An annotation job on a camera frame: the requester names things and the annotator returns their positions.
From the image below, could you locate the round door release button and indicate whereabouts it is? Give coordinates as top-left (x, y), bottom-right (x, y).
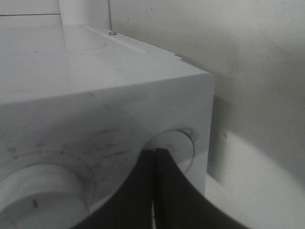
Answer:
top-left (143, 130), bottom-right (195, 174)

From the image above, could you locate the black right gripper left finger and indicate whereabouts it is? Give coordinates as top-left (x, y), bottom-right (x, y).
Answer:
top-left (74, 150), bottom-right (155, 229)

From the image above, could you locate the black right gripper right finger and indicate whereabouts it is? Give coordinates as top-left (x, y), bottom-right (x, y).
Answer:
top-left (153, 148), bottom-right (243, 229)

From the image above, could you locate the lower white timer knob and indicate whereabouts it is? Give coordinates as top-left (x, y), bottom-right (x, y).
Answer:
top-left (0, 165), bottom-right (89, 229)

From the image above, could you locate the white microwave oven body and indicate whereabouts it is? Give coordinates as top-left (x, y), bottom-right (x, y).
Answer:
top-left (0, 25), bottom-right (215, 215)

